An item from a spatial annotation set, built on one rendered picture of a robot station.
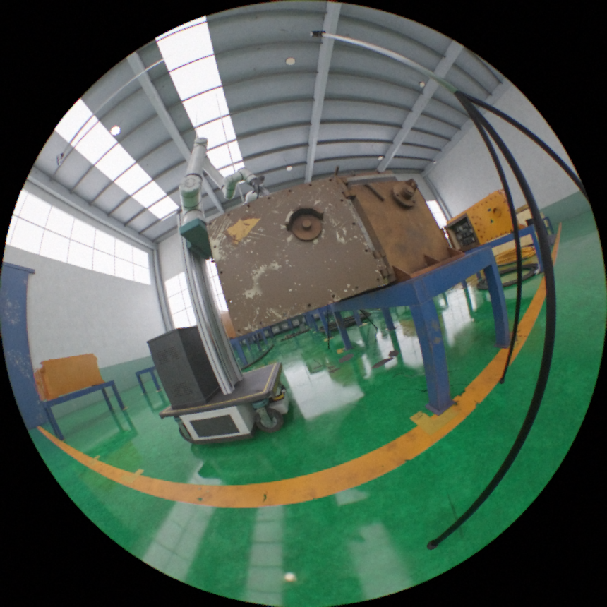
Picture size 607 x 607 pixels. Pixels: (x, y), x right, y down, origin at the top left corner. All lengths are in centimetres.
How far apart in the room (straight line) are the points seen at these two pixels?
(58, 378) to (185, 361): 354
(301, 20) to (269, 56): 195
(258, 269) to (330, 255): 30
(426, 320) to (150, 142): 971
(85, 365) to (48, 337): 419
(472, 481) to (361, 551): 38
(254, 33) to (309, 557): 916
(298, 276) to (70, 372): 440
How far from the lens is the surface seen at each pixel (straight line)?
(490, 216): 339
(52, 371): 441
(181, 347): 127
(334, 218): 82
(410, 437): 91
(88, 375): 464
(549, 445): 87
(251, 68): 862
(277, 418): 121
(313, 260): 74
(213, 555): 88
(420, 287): 76
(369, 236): 86
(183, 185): 132
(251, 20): 846
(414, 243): 110
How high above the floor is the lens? 67
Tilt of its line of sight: 3 degrees up
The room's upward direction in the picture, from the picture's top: 20 degrees counter-clockwise
